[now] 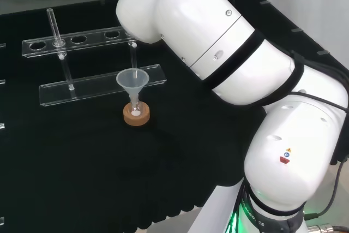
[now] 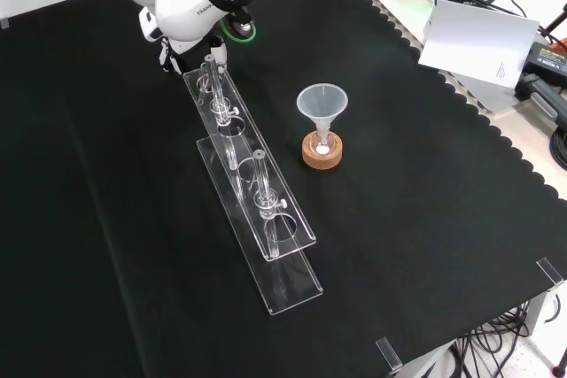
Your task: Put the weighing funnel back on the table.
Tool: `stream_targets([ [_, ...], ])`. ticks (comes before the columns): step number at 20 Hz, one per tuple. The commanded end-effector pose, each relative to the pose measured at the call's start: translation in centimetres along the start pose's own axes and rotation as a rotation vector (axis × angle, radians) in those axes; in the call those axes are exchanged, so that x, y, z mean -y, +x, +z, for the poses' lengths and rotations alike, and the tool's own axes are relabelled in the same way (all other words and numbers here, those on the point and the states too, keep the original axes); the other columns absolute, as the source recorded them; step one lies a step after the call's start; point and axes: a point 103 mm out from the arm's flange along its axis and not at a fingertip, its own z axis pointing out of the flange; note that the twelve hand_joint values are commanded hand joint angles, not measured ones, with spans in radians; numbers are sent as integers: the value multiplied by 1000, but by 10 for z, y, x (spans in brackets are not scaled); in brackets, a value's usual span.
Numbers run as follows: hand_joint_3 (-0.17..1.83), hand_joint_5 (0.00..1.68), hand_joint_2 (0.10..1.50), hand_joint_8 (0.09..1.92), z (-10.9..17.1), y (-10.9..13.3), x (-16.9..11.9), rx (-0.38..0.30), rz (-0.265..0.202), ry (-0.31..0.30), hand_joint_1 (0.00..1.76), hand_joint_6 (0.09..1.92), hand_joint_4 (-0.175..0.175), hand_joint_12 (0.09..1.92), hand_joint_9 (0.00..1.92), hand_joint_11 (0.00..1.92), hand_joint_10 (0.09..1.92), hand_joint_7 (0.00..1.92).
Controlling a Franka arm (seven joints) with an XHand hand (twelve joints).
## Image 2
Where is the clear acrylic funnel stand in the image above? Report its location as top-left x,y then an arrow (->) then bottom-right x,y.
183,53 -> 324,317

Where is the black power adapter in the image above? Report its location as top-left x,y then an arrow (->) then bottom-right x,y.
522,41 -> 567,76

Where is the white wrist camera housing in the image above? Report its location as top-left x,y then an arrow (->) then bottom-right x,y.
138,8 -> 163,43

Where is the translucent plastic funnel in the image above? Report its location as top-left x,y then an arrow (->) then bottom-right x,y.
296,82 -> 350,151

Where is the black grey device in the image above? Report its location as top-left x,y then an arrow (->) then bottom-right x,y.
516,72 -> 562,120

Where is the black floor cable bundle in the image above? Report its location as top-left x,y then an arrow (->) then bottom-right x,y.
447,302 -> 567,378

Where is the brown cork ring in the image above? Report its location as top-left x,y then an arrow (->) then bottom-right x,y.
301,132 -> 345,172

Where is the clear glass weighing funnel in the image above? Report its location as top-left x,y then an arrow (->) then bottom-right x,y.
198,61 -> 217,107

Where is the black bench cloth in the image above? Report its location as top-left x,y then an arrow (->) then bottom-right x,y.
0,0 -> 567,378

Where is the green cable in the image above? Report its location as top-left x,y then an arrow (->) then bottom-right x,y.
221,0 -> 299,46

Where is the white card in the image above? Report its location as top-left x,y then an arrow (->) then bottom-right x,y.
417,0 -> 540,87

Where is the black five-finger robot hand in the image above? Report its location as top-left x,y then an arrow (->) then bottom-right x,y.
157,34 -> 229,77

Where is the small clear round-bottom flask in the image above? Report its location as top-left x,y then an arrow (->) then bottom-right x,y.
309,129 -> 334,156

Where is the black red tripod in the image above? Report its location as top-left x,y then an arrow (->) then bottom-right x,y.
538,1 -> 567,50

